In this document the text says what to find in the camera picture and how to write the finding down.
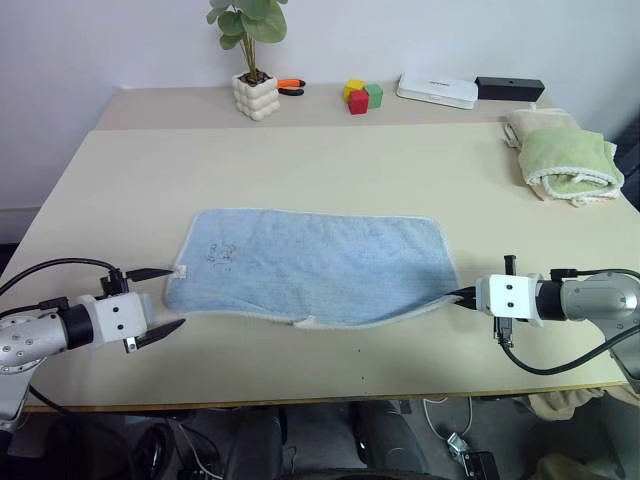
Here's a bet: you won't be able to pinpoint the beige crumpled cloth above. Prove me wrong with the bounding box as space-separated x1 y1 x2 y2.
527 387 606 422

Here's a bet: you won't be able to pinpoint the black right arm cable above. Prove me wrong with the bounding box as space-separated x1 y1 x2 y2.
497 324 640 375

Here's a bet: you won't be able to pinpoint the small black box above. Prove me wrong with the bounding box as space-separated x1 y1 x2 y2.
462 451 501 480

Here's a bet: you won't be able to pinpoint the thin white cable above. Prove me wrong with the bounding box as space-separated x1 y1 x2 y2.
422 397 475 442

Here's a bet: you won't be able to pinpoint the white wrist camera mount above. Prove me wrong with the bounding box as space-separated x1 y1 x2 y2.
474 273 546 329
74 292 156 350

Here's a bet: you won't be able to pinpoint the long black box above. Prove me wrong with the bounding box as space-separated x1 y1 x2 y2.
474 76 545 103

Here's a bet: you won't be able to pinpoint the flat white box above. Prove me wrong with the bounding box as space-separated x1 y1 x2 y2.
396 72 479 111

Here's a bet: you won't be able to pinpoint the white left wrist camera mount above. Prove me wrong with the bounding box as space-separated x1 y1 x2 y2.
74 292 156 350

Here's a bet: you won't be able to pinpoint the dark chair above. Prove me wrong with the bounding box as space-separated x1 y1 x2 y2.
612 119 640 211

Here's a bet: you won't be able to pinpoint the dark rounded shape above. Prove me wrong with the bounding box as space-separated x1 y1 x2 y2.
355 399 427 480

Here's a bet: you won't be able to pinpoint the beige folded towel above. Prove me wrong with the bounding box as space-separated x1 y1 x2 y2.
502 105 621 206

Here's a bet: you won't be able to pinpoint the light blue towel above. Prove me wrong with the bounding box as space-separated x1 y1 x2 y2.
162 208 462 332

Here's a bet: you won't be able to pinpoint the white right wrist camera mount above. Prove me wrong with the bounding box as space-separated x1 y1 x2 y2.
474 273 546 329

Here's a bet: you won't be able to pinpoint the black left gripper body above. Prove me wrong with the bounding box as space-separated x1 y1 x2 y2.
99 268 156 355

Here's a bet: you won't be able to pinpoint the green leafy plant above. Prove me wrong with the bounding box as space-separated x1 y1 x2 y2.
206 0 289 84

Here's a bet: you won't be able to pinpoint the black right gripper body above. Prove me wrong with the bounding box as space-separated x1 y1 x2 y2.
462 255 516 347

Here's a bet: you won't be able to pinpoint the green folded towel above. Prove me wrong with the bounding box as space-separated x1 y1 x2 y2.
518 128 625 201

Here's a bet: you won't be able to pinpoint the small metal clip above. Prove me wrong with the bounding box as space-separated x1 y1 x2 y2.
446 432 471 459

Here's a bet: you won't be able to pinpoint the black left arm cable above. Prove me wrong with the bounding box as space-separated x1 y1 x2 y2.
0 257 124 296

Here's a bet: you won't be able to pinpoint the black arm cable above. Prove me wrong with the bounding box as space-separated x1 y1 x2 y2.
0 257 124 296
497 324 640 375

